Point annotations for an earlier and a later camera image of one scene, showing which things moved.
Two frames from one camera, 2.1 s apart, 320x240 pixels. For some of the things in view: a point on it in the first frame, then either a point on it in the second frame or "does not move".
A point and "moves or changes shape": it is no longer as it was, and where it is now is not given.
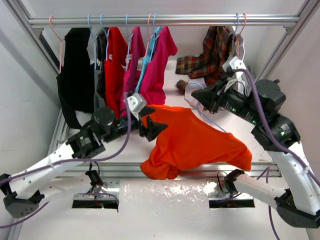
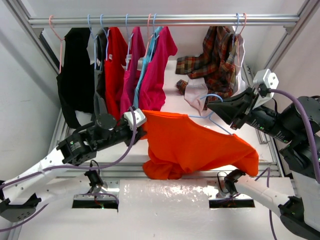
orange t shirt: (178, 138) moves or changes shape
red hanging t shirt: (115, 71) does not move
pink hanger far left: (61, 46) does not move
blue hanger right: (236, 29) does not move
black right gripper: (208, 97) -> (235, 108)
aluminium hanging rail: (197, 20) does not move
